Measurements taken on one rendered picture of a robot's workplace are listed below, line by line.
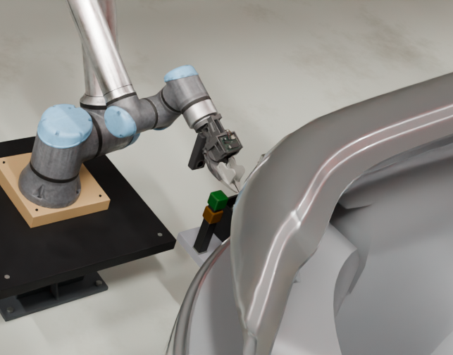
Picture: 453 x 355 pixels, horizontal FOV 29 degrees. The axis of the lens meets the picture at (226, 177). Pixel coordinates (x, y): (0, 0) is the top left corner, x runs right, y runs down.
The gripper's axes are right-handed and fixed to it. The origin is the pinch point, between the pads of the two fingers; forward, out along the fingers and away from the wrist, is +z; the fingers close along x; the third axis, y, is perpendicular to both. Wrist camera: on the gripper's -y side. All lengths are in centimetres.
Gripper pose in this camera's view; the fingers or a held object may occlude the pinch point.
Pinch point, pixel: (234, 189)
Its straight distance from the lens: 239.3
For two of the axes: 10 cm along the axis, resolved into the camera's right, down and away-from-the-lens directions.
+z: 4.6, 8.7, -1.9
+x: 7.2, -2.4, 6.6
